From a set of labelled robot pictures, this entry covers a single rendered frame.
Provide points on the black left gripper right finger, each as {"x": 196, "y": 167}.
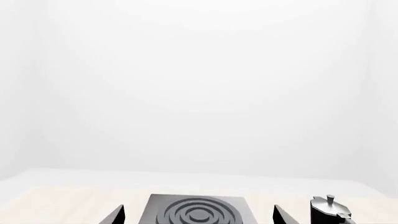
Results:
{"x": 283, "y": 217}

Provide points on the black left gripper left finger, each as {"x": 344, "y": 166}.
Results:
{"x": 115, "y": 217}

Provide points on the black stove burner plate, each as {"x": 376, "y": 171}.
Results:
{"x": 197, "y": 210}

